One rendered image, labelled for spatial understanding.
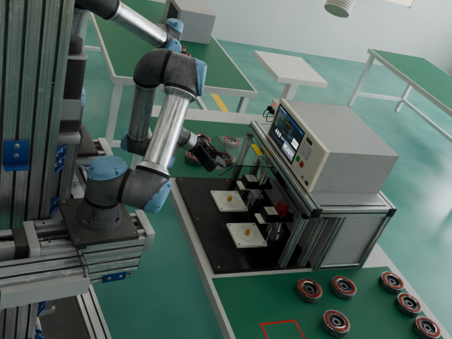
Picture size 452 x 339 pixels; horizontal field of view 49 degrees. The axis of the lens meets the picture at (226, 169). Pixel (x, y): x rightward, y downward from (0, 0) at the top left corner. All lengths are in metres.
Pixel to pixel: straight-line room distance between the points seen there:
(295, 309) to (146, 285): 1.15
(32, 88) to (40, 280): 0.58
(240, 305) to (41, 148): 0.95
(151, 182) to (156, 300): 1.44
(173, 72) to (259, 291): 0.96
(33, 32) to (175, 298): 1.89
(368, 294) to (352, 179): 0.53
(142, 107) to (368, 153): 0.95
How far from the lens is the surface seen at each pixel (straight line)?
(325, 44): 7.92
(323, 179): 2.09
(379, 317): 2.29
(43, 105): 1.60
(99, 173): 1.58
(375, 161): 2.18
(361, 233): 2.30
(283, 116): 2.28
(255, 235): 2.29
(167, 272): 3.09
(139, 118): 1.84
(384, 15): 8.30
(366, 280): 2.42
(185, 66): 1.67
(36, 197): 1.80
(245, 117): 3.36
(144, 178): 1.58
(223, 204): 2.40
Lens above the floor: 2.17
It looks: 32 degrees down
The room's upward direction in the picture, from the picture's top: 19 degrees clockwise
